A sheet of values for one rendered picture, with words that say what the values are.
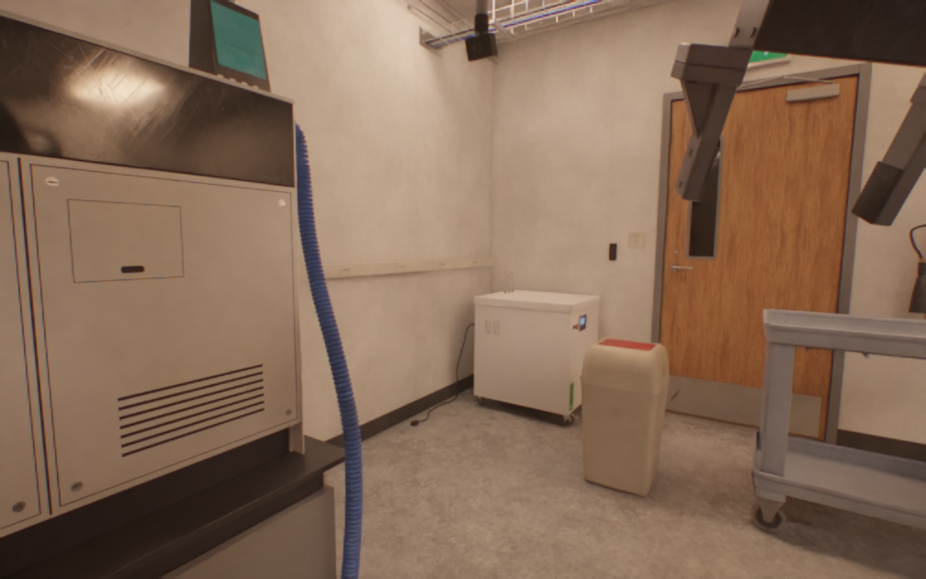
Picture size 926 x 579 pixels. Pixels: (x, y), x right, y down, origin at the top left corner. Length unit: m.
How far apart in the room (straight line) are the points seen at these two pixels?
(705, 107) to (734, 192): 3.03
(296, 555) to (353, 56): 2.39
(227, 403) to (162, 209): 0.34
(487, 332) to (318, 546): 2.32
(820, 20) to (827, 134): 3.09
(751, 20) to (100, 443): 0.87
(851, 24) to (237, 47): 0.89
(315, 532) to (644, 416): 1.61
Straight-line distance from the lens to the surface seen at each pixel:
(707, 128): 0.37
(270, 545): 0.97
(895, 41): 0.40
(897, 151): 0.45
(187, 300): 0.84
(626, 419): 2.30
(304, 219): 1.00
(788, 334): 2.15
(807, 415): 3.55
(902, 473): 2.84
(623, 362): 2.23
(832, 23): 0.38
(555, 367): 3.00
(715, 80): 0.37
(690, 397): 3.55
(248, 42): 1.03
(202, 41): 1.02
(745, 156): 3.43
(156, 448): 0.87
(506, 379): 3.17
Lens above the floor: 1.17
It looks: 6 degrees down
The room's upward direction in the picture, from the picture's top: 1 degrees clockwise
